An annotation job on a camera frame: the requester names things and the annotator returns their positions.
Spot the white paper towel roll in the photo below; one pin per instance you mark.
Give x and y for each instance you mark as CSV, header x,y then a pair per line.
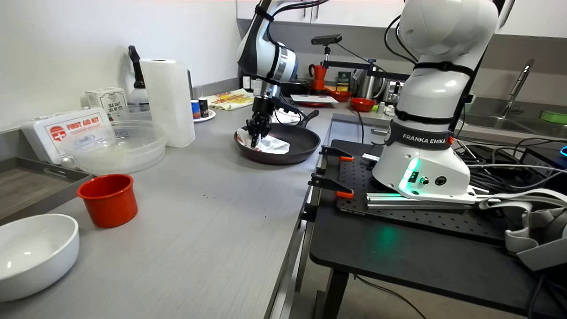
x,y
168,99

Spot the white round plate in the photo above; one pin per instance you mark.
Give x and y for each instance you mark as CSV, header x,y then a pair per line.
x,y
209,115

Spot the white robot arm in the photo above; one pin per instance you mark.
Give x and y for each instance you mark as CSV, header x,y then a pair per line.
x,y
416,160

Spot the orange black clamp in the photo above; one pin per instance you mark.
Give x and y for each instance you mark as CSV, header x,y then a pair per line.
x,y
331,184
336,153

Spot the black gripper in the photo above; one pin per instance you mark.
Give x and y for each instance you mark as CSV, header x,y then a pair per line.
x,y
258,121

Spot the white red-striped tea towel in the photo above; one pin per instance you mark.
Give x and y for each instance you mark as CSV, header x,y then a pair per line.
x,y
267,145

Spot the white first aid kit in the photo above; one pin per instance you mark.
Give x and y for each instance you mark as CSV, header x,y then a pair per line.
x,y
48,133

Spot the red kettle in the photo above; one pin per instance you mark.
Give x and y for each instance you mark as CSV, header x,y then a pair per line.
x,y
317,71

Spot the red small bowl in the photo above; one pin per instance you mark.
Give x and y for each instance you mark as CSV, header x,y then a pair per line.
x,y
361,103

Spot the black side table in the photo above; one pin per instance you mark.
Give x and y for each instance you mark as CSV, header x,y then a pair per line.
x,y
423,259

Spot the steel sink faucet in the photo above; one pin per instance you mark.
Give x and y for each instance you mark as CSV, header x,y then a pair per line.
x,y
515,89

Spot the white wall socket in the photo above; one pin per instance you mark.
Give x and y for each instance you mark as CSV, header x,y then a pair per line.
x,y
110,99

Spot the yellow patterned cloth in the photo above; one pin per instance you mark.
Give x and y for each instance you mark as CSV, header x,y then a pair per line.
x,y
230,99

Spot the dark metal tray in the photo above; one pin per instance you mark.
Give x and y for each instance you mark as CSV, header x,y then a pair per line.
x,y
30,188

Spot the white ceramic bowl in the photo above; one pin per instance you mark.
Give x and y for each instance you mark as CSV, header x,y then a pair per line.
x,y
35,252

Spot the dark frying pan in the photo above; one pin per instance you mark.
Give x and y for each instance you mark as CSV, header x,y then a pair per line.
x,y
303,142

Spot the clear plastic container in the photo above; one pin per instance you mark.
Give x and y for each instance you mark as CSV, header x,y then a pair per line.
x,y
124,149

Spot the red plastic cup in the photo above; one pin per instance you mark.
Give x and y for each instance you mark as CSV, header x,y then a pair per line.
x,y
108,199

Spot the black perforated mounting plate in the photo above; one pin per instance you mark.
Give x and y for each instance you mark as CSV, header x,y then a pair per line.
x,y
374,200

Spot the spray bottle black trigger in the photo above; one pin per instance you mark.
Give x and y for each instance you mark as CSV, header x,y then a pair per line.
x,y
136,98

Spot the crumpled white tissue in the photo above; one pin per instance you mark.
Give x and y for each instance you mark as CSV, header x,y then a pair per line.
x,y
287,117

